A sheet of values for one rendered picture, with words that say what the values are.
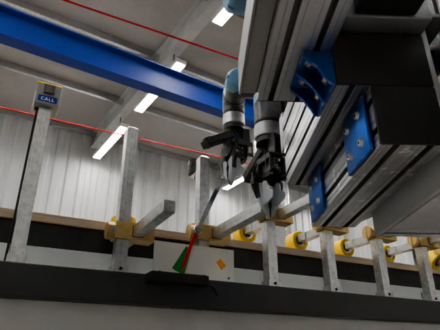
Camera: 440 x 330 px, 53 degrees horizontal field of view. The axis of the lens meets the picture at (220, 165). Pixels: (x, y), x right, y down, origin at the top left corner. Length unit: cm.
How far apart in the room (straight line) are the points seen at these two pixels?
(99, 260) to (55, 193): 749
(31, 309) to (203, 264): 48
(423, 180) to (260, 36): 31
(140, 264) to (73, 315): 36
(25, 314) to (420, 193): 93
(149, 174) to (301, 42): 917
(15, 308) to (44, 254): 28
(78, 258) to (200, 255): 39
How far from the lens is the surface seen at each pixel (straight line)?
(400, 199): 74
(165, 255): 129
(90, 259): 146
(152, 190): 963
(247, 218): 118
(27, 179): 127
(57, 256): 144
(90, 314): 123
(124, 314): 125
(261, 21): 61
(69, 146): 936
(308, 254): 183
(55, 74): 808
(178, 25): 669
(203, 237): 135
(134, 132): 139
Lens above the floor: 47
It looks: 25 degrees up
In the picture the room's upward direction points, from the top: straight up
